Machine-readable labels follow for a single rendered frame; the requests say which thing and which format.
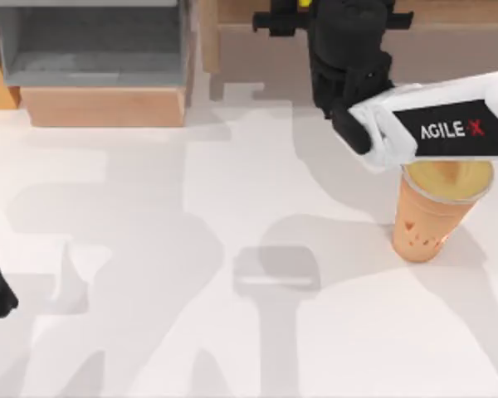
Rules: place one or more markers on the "grey pierced drawer inside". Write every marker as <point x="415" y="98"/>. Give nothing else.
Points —
<point x="91" y="54"/>

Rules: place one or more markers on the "orange drink cup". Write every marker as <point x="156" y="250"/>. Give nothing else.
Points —
<point x="423" y="215"/>

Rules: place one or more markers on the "pale wooden drawer front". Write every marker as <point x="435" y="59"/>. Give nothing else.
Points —
<point x="103" y="105"/>

